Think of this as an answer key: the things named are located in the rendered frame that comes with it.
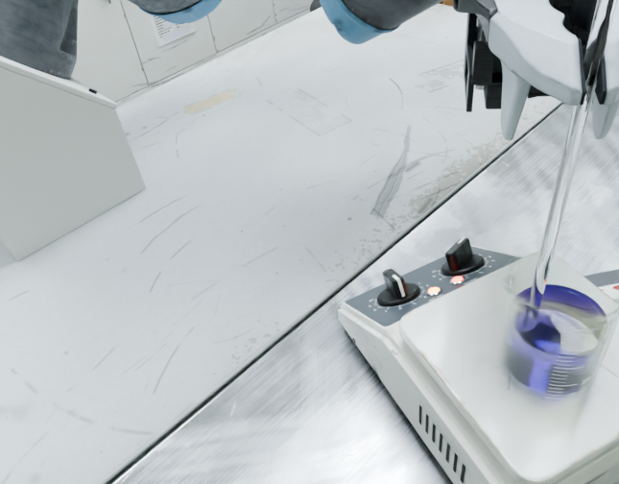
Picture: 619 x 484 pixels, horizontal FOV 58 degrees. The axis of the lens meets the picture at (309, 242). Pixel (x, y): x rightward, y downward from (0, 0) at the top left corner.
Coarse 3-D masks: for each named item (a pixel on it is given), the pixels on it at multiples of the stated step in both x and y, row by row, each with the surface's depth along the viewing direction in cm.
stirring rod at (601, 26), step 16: (608, 0) 18; (608, 16) 18; (592, 32) 19; (608, 32) 19; (592, 48) 19; (592, 64) 20; (592, 80) 20; (592, 96) 20; (576, 112) 21; (576, 128) 21; (576, 144) 22; (560, 160) 23; (576, 160) 22; (560, 176) 23; (560, 192) 23; (560, 208) 24; (560, 224) 25; (544, 240) 26; (544, 256) 26; (544, 272) 27; (544, 288) 28
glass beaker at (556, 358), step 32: (512, 256) 27; (576, 256) 28; (608, 256) 27; (512, 288) 28; (576, 288) 29; (608, 288) 27; (512, 320) 27; (544, 320) 25; (576, 320) 24; (608, 320) 25; (512, 352) 28; (544, 352) 27; (576, 352) 26; (544, 384) 28; (576, 384) 28
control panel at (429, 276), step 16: (496, 256) 42; (416, 272) 44; (432, 272) 43; (480, 272) 40; (384, 288) 43; (448, 288) 39; (352, 304) 42; (368, 304) 41; (400, 304) 39; (416, 304) 38; (384, 320) 38
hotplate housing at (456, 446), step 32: (352, 320) 41; (384, 352) 37; (384, 384) 39; (416, 384) 33; (416, 416) 36; (448, 416) 32; (448, 448) 32; (480, 448) 29; (608, 448) 29; (480, 480) 30; (512, 480) 28; (576, 480) 28; (608, 480) 30
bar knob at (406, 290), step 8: (384, 272) 41; (392, 272) 41; (392, 280) 39; (400, 280) 39; (392, 288) 40; (400, 288) 39; (408, 288) 41; (416, 288) 40; (384, 296) 41; (392, 296) 40; (400, 296) 39; (408, 296) 39; (416, 296) 39; (384, 304) 40; (392, 304) 39
